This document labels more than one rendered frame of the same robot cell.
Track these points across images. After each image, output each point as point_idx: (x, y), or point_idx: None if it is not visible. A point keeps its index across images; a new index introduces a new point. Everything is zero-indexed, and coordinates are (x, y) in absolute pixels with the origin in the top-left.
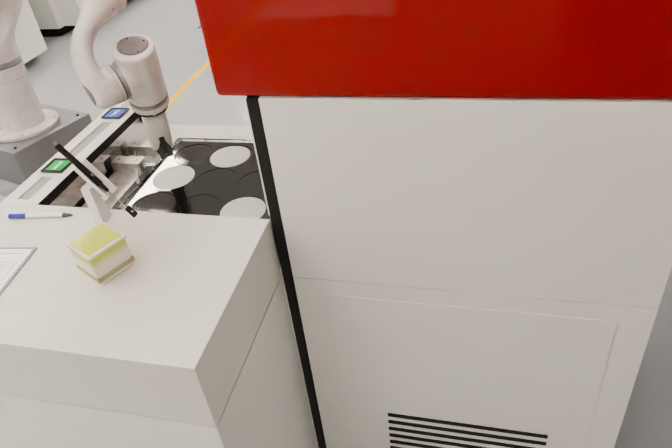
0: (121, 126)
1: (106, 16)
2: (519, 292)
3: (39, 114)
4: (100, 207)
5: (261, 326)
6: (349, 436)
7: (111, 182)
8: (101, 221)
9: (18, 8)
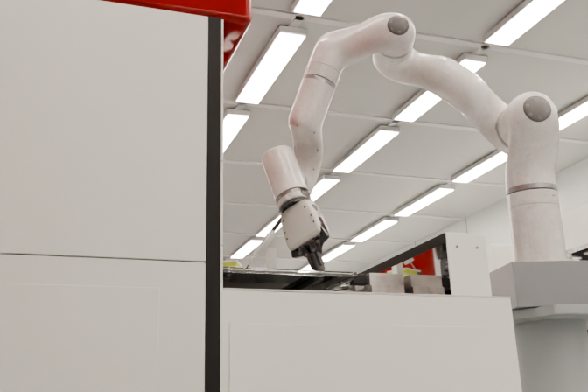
0: (402, 255)
1: (291, 133)
2: None
3: (521, 254)
4: (267, 266)
5: None
6: None
7: (259, 248)
8: (236, 260)
9: (510, 134)
